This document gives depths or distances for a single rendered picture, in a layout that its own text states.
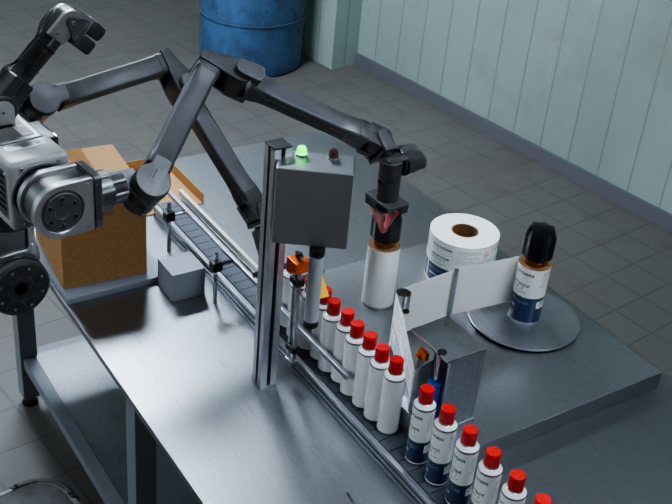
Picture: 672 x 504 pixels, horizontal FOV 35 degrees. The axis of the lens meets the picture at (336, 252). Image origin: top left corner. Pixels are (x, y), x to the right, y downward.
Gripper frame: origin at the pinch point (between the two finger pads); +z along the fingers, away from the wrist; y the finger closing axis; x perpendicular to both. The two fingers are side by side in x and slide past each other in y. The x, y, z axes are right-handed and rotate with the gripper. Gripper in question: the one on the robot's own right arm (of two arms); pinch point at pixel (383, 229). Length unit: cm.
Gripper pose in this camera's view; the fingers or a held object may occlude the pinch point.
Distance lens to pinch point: 264.9
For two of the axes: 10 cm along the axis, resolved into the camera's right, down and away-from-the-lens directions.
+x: -8.3, 2.5, -5.1
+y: -5.6, -4.7, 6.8
